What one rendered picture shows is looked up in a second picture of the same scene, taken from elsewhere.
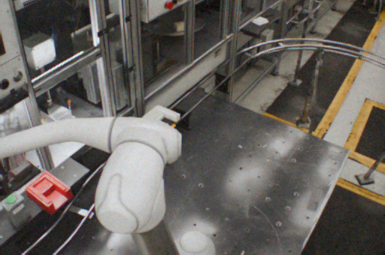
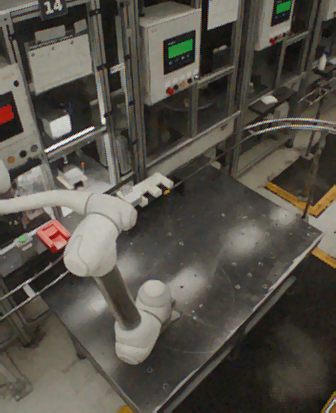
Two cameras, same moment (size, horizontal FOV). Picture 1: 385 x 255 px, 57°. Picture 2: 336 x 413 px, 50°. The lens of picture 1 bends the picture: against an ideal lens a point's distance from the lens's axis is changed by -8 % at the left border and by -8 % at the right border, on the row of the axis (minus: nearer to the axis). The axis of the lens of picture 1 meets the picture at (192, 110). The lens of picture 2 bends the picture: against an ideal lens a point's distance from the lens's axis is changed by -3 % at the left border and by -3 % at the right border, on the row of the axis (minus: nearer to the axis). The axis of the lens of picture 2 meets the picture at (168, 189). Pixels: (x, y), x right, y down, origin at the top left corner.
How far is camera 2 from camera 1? 0.46 m
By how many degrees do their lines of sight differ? 11
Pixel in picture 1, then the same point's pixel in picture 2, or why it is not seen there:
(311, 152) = (286, 228)
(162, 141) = (119, 214)
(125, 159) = (87, 226)
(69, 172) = (74, 221)
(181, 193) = (164, 248)
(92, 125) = (76, 197)
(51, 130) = (47, 197)
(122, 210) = (78, 260)
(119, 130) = (92, 203)
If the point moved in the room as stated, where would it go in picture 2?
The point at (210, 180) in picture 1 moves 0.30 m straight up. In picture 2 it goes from (189, 241) to (191, 205)
